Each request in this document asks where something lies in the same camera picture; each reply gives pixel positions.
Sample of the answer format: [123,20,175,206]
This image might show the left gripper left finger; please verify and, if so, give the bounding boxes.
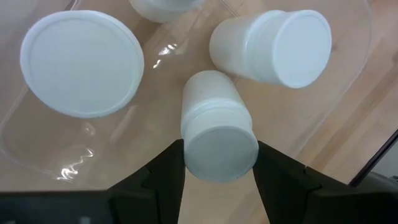
[107,139,187,224]

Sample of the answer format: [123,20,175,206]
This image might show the white pill bottle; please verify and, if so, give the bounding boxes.
[19,9,146,119]
[180,70,260,184]
[208,9,333,90]
[128,0,206,24]

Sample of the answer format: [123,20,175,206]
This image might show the clear plastic basket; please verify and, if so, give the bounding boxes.
[0,0,374,185]

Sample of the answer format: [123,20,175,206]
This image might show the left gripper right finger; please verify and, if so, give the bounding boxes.
[252,140,351,224]

